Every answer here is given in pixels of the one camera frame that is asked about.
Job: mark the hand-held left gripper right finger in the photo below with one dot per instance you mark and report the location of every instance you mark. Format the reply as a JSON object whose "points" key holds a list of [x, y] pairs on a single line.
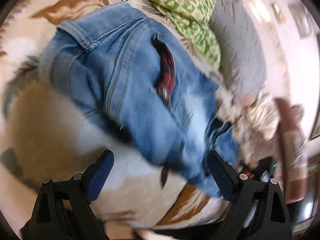
{"points": [[216, 165]]}

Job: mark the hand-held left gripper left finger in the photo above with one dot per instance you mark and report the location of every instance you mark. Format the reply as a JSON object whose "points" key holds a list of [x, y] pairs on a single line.
{"points": [[105, 165]]}

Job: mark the blue denim pants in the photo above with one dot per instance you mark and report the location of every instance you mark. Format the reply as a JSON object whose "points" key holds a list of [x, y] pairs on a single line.
{"points": [[125, 80]]}

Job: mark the cream crumpled cloth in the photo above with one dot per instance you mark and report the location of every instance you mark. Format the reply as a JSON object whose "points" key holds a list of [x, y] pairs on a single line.
{"points": [[255, 122]]}

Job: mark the leaf printed blanket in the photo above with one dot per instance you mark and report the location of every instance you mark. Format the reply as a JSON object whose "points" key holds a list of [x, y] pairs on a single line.
{"points": [[50, 120]]}

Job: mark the grey pillow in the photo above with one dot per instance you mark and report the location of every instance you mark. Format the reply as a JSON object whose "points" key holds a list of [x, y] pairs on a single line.
{"points": [[237, 50]]}

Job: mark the green checkered blanket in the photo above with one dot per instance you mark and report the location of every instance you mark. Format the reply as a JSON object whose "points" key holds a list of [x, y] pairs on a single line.
{"points": [[190, 10]]}

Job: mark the framed wall panel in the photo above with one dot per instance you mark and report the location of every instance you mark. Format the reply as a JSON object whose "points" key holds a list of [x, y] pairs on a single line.
{"points": [[300, 20]]}

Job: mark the beige wall switch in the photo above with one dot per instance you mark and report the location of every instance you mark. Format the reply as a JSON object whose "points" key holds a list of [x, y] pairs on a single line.
{"points": [[278, 11]]}

